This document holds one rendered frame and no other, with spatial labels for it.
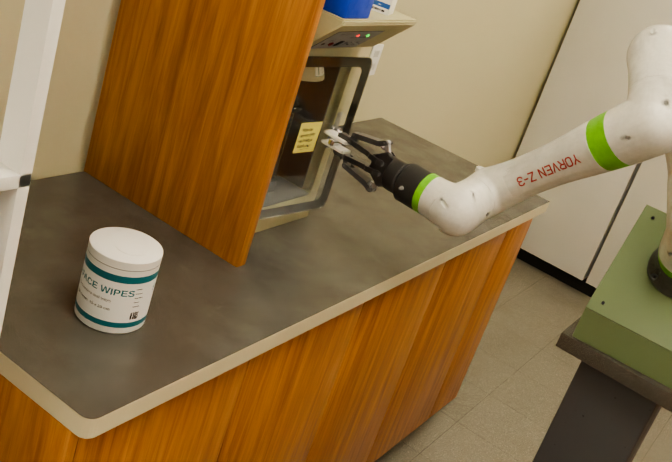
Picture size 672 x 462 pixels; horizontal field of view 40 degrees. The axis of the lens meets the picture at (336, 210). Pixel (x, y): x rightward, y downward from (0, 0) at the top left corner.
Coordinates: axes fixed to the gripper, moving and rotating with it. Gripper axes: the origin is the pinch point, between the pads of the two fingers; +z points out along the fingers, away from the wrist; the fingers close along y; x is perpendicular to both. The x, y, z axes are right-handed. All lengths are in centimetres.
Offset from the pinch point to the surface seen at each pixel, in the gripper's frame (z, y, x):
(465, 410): -9, -120, -129
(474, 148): 73, -55, -224
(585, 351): -64, -27, -33
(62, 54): 46, 3, 44
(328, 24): -2.8, 29.0, 20.3
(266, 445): -22, -65, 21
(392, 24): -3.8, 30.0, -0.8
